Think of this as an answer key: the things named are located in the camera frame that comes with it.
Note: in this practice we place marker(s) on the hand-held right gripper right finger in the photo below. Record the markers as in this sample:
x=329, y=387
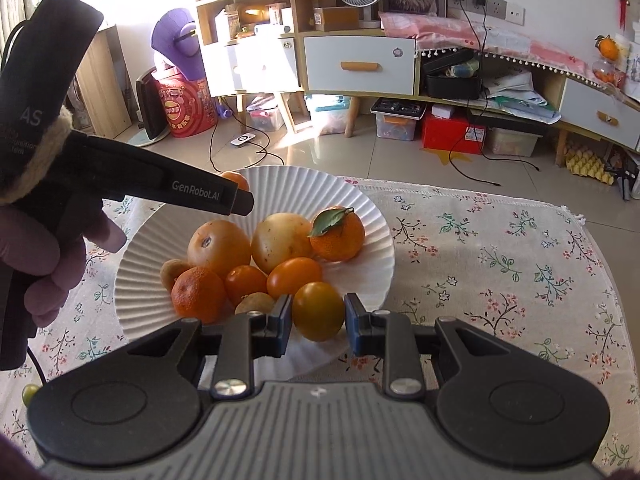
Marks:
x=352, y=330

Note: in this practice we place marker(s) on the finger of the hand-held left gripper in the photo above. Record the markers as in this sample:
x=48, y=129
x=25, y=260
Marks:
x=210, y=192

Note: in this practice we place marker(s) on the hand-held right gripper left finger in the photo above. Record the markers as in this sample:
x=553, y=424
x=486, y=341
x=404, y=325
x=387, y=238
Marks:
x=281, y=322

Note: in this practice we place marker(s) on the small smooth orange fruit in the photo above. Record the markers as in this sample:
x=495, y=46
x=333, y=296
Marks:
x=237, y=180
x=294, y=276
x=245, y=282

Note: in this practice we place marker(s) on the brown kiwi front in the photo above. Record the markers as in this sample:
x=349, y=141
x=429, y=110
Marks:
x=255, y=304

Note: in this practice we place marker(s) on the brown kiwi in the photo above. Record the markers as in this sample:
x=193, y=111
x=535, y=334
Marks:
x=172, y=271
x=255, y=304

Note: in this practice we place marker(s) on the yellowish orange smooth fruit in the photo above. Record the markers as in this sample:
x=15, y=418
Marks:
x=318, y=310

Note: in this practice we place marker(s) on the mandarin orange with green leaf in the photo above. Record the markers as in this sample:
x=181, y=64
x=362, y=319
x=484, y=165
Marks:
x=342, y=240

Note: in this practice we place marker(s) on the white ribbed plate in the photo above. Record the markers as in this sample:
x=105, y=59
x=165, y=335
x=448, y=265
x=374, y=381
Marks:
x=350, y=200

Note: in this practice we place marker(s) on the person's left hand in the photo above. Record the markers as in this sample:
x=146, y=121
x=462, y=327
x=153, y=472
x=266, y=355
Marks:
x=30, y=240

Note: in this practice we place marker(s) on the yellow round fruit with stem scar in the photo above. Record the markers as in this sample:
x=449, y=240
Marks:
x=218, y=249

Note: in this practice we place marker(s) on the white flat floor device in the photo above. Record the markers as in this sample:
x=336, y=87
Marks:
x=243, y=140

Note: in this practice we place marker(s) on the wooden side panel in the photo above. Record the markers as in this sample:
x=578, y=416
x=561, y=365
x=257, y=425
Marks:
x=105, y=85

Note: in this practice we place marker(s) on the pale yellow round fruit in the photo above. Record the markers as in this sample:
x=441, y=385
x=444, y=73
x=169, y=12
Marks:
x=280, y=242

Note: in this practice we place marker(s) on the small clear storage box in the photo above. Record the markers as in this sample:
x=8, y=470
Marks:
x=267, y=117

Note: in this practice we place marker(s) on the purple plush toy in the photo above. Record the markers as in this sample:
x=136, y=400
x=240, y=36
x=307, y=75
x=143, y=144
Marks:
x=172, y=35

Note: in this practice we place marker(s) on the white cabinet door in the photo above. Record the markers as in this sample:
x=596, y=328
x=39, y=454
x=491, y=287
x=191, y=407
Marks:
x=260, y=67

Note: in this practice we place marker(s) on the clear storage box teal lid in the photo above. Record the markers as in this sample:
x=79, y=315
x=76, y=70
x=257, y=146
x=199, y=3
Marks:
x=330, y=117

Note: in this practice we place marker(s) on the floral tablecloth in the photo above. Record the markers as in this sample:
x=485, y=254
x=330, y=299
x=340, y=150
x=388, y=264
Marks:
x=500, y=285

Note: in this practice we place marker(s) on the yellow star floor sticker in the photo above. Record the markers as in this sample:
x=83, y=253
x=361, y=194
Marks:
x=447, y=156

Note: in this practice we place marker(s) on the clear storage box dark lid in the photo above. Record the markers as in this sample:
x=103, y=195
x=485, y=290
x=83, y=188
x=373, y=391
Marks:
x=397, y=127

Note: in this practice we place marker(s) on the large white drawer with sticker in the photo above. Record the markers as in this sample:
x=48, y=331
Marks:
x=350, y=50

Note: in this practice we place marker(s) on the wooden TV cabinet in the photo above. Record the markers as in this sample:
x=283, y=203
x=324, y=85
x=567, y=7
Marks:
x=295, y=10

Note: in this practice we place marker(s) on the small cardboard box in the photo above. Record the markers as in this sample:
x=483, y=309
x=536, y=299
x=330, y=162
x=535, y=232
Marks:
x=335, y=19

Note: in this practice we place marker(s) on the red box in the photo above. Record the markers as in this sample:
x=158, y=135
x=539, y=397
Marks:
x=450, y=132

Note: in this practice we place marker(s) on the clear storage box yellow contents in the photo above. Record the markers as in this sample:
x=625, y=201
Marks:
x=515, y=142

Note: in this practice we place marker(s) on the black case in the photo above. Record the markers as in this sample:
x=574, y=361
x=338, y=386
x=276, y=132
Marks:
x=450, y=87

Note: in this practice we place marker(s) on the small green fruit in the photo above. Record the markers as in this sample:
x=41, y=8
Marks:
x=30, y=394

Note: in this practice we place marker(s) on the yellow egg carton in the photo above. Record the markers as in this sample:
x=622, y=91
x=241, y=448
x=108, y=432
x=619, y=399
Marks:
x=587, y=162

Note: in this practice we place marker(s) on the pink cloth runner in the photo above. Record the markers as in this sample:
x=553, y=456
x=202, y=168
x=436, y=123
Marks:
x=450, y=30

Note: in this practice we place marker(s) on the pile of papers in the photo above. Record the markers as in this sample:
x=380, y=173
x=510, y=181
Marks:
x=515, y=87

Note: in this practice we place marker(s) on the jar of small oranges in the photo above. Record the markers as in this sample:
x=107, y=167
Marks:
x=606, y=72

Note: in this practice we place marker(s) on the orange fruit ornament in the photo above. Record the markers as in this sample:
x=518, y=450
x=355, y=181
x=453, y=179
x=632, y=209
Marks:
x=607, y=49

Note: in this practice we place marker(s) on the grey wall outlet strip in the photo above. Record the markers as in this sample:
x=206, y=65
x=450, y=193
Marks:
x=495, y=7

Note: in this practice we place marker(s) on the white wall outlet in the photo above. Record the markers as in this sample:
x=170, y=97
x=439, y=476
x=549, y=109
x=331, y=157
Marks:
x=515, y=12

